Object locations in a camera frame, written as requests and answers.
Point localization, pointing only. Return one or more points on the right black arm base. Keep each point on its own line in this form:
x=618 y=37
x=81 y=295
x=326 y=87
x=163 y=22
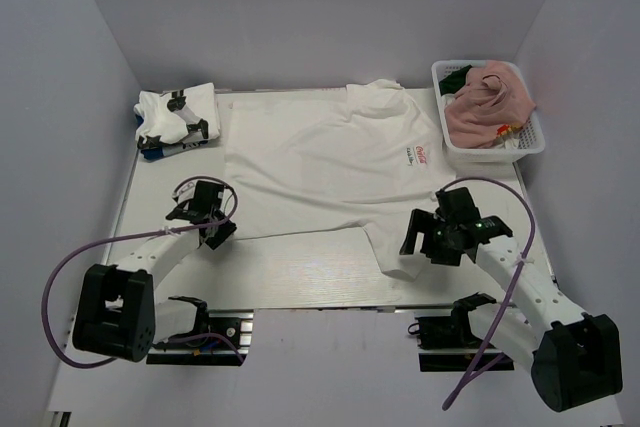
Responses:
x=442 y=347

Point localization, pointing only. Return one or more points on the folded white printed t-shirt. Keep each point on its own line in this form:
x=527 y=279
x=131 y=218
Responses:
x=188 y=104

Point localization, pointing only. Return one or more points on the white red-print t-shirt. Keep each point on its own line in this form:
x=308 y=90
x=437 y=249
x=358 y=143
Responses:
x=306 y=166

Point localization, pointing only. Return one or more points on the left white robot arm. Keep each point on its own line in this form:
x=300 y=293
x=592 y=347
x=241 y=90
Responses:
x=118 y=314

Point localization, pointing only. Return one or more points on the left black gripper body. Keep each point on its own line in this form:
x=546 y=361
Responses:
x=223 y=230

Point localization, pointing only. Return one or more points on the dark green t-shirt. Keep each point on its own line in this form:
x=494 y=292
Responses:
x=454 y=81

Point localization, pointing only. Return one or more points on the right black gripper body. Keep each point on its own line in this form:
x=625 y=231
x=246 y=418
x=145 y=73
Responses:
x=438 y=242

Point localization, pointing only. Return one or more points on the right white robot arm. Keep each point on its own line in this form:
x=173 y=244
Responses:
x=573 y=357

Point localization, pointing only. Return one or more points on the pink t-shirt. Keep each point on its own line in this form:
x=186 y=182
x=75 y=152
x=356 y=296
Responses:
x=492 y=96

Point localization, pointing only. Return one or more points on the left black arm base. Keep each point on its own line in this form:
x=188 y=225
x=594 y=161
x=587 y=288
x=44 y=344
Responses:
x=223 y=340

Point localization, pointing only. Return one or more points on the folded blue t-shirt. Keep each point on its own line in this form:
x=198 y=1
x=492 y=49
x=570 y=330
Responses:
x=155 y=152

